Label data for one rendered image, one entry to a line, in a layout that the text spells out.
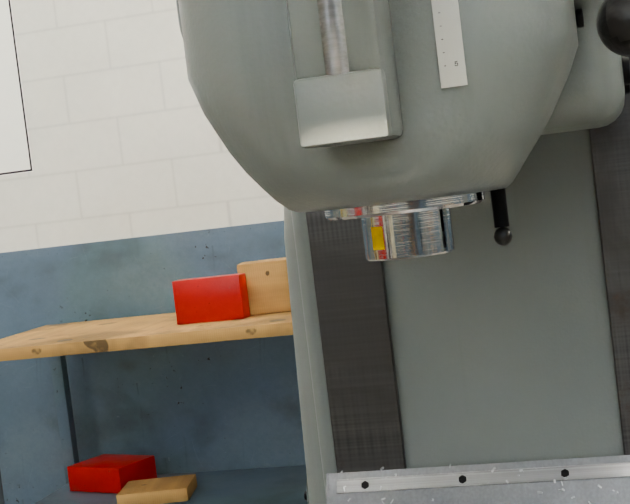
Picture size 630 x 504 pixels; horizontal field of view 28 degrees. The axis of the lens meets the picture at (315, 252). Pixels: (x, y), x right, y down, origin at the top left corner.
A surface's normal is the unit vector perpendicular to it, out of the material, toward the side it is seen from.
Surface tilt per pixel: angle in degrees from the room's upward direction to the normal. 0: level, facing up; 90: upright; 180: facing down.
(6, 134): 90
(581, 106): 117
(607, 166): 90
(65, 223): 90
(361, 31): 90
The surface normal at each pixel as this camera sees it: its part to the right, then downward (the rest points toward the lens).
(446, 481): -0.27, -0.38
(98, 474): -0.55, 0.11
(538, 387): -0.24, 0.08
